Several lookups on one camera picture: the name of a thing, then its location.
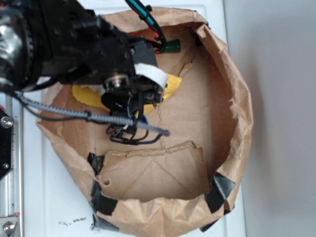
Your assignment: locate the grey braided cable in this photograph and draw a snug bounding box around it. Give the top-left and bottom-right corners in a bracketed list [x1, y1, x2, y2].
[12, 91, 171, 138]

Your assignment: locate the orange toy carrot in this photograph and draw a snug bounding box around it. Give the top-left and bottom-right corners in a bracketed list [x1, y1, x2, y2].
[147, 39, 181, 54]

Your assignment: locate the black and green cable bundle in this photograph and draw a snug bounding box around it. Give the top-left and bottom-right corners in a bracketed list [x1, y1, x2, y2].
[124, 0, 168, 53]

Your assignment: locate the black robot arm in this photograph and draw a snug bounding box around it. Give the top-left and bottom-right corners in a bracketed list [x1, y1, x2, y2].
[0, 0, 168, 112]

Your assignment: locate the white plastic tray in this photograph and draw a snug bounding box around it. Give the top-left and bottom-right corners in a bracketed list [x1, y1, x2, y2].
[21, 0, 246, 237]

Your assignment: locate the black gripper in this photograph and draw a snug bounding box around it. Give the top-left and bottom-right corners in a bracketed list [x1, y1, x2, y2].
[81, 17, 168, 116]

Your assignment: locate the crumpled white paper ball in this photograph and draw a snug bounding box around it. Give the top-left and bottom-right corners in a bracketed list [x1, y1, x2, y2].
[81, 84, 105, 94]

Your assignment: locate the aluminium frame rail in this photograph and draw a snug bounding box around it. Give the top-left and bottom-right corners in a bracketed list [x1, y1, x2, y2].
[0, 93, 24, 237]

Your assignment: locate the yellow cloth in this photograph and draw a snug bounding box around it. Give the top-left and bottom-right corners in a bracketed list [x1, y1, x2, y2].
[72, 74, 182, 111]

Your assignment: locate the brown paper bag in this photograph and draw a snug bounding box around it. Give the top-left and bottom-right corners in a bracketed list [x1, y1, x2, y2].
[37, 7, 253, 237]

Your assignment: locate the black metal bracket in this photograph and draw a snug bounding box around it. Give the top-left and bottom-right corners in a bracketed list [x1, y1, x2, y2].
[0, 105, 13, 180]

